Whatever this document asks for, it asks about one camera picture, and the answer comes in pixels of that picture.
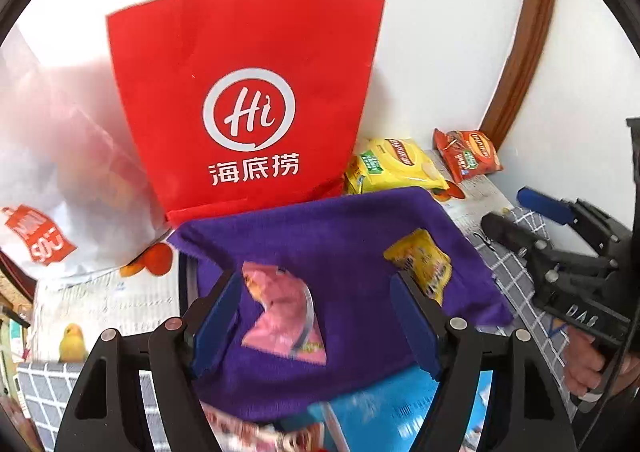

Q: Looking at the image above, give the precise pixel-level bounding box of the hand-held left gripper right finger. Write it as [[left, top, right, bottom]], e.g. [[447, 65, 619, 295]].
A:
[[389, 269, 581, 452]]

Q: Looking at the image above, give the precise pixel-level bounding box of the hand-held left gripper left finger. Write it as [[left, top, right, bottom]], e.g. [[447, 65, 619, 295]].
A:
[[55, 272, 246, 452]]

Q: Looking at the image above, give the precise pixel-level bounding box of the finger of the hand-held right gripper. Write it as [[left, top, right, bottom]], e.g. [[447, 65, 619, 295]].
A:
[[480, 211, 616, 294], [516, 186, 626, 258]]

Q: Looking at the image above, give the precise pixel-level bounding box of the pink snack packet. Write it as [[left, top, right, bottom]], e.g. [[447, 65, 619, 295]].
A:
[[241, 262, 328, 362]]

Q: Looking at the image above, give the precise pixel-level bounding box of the person's right hand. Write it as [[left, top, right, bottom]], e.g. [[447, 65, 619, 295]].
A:
[[565, 329, 608, 394]]

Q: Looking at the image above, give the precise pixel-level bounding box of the grey checked tablecloth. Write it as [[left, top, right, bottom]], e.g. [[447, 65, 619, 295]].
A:
[[15, 184, 601, 452]]

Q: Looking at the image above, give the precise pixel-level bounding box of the yellow snack packet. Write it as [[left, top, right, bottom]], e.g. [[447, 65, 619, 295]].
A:
[[383, 228, 452, 305]]

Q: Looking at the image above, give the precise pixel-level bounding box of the blue tissue pack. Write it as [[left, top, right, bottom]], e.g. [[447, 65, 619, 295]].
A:
[[307, 364, 496, 452]]

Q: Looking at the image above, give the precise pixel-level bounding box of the orange chip bag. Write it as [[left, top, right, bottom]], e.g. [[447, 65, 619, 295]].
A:
[[432, 128, 503, 184]]

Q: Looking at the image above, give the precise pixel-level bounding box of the purple cloth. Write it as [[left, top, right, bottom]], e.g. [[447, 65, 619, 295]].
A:
[[167, 186, 515, 423]]

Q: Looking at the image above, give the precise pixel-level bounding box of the pink red printed packet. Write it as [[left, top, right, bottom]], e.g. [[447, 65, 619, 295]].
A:
[[200, 402, 341, 452]]

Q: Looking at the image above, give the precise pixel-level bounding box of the white fruit print table cover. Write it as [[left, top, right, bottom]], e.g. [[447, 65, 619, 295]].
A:
[[30, 147, 516, 368]]

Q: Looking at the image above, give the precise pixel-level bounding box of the yellow chip bag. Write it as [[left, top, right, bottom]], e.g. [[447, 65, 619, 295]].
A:
[[344, 137, 451, 195]]

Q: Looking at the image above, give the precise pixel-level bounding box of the white plastic bag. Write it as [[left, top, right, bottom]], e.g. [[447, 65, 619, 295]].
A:
[[0, 27, 176, 283]]

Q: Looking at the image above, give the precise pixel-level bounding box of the red paper bag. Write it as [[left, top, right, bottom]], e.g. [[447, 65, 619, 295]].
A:
[[105, 0, 387, 228]]

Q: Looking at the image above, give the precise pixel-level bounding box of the brown wooden door frame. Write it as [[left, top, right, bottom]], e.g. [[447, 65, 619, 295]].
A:
[[477, 0, 561, 153]]

